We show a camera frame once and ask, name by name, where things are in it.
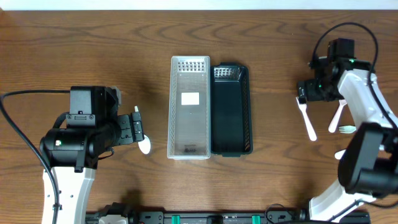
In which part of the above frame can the pink plastic spoon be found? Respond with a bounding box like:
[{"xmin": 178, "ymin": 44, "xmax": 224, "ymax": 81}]
[{"xmin": 328, "ymin": 100, "xmax": 347, "ymax": 133}]

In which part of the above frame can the white plastic spoon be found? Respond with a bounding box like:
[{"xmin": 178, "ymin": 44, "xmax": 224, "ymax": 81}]
[{"xmin": 134, "ymin": 106, "xmax": 151, "ymax": 154}]

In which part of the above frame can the light green plastic fork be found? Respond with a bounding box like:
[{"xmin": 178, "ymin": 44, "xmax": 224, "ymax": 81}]
[{"xmin": 338, "ymin": 126, "xmax": 357, "ymax": 134}]

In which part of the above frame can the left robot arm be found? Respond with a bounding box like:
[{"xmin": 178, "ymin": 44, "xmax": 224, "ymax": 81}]
[{"xmin": 40, "ymin": 111, "xmax": 150, "ymax": 223}]

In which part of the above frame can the white plastic fork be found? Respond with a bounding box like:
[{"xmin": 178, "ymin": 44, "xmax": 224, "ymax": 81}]
[{"xmin": 334, "ymin": 149, "xmax": 346, "ymax": 160}]

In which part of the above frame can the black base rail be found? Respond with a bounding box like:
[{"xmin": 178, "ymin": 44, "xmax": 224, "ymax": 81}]
[{"xmin": 85, "ymin": 202, "xmax": 373, "ymax": 224}]

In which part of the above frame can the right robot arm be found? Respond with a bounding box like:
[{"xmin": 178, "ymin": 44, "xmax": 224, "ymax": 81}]
[{"xmin": 296, "ymin": 55, "xmax": 397, "ymax": 223}]

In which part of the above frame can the clear plastic basket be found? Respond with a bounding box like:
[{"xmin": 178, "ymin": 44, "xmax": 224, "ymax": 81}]
[{"xmin": 167, "ymin": 56, "xmax": 211, "ymax": 160}]

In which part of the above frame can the pink-white plastic fork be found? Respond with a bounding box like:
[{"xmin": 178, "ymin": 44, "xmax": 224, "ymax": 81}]
[{"xmin": 296, "ymin": 97, "xmax": 317, "ymax": 141}]

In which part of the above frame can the black plastic basket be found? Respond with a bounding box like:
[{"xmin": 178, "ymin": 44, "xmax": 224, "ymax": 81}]
[{"xmin": 211, "ymin": 62, "xmax": 253, "ymax": 157}]

